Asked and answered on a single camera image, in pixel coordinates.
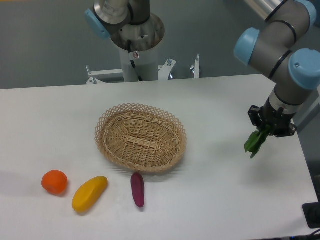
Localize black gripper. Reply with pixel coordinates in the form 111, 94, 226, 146
248, 104, 297, 138

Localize green leafy vegetable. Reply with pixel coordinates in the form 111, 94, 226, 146
244, 124, 272, 159

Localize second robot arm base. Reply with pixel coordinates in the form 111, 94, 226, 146
84, 0, 165, 52

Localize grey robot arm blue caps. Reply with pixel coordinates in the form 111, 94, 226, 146
233, 0, 320, 138

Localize black device at table edge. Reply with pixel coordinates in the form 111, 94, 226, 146
302, 202, 320, 229

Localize woven wicker basket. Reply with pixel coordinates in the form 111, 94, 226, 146
95, 103, 187, 173

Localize purple sweet potato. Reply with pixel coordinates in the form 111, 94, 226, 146
130, 172, 145, 208

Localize yellow mango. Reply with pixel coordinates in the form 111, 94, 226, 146
71, 176, 108, 213

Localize orange fruit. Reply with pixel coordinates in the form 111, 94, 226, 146
41, 169, 68, 195

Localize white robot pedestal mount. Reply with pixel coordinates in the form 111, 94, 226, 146
85, 46, 202, 85

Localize black cable on pedestal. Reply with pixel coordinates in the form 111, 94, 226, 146
126, 39, 145, 82

